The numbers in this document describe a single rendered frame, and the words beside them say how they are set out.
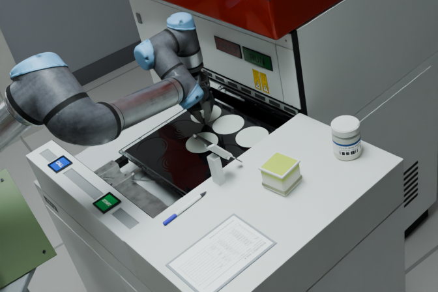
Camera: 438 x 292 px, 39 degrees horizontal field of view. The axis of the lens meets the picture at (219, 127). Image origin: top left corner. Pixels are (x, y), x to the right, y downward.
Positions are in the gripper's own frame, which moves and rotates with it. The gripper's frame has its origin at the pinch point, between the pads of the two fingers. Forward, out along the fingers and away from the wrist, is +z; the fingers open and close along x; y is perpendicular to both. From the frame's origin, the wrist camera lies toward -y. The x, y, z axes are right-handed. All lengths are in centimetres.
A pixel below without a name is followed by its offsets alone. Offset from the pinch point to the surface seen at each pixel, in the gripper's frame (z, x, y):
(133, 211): -4.4, 16.7, -40.6
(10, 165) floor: 91, 135, 117
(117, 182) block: 0.8, 25.0, -22.1
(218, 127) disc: 1.6, -4.2, -1.7
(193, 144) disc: 1.6, 3.6, -8.3
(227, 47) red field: -18.5, -10.8, 10.9
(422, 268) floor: 92, -69, 8
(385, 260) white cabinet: 25, -46, -42
